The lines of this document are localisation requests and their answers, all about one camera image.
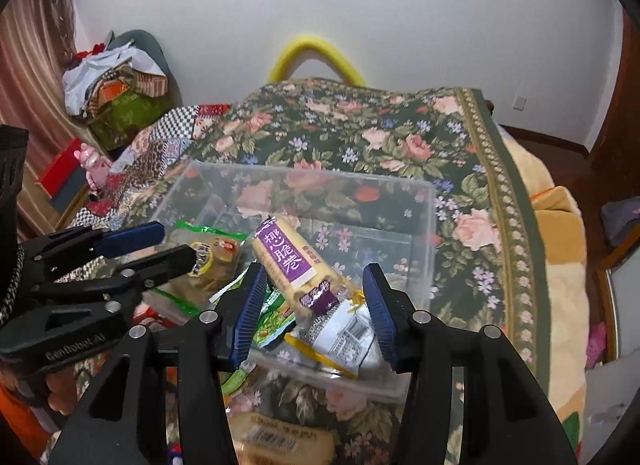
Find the pink toy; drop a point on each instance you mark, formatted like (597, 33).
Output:
(92, 165)

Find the clear plastic box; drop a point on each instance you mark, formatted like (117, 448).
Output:
(415, 245)

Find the red box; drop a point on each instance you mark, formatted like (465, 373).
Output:
(55, 170)

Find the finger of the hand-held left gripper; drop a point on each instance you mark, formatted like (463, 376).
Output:
(135, 237)
(165, 263)

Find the white wall socket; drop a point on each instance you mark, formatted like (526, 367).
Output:
(519, 102)

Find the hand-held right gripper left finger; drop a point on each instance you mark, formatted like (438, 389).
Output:
(247, 317)

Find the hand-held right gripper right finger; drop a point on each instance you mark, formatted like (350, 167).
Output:
(378, 317)

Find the green snack packet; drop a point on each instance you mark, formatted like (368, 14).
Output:
(275, 322)

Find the yellow bread packet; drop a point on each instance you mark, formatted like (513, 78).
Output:
(280, 440)

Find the yellow foam tube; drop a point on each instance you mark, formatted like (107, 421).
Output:
(300, 42)

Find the floral blanket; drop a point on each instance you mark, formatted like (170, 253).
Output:
(400, 145)

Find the teal chair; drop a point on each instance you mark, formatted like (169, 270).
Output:
(150, 45)

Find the yellow purple-label snack packet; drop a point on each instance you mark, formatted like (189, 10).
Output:
(287, 255)

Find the silver yellow-edged snack packet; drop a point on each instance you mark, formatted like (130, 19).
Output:
(340, 335)

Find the striped curtain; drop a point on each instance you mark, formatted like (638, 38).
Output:
(30, 70)

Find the green cloth bundle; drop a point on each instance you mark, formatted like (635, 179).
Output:
(125, 120)

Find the pile of clothes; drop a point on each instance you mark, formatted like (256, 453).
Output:
(100, 75)

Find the brown green-edged snack packet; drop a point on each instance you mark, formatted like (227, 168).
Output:
(222, 257)

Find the patchwork quilt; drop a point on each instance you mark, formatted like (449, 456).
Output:
(165, 130)

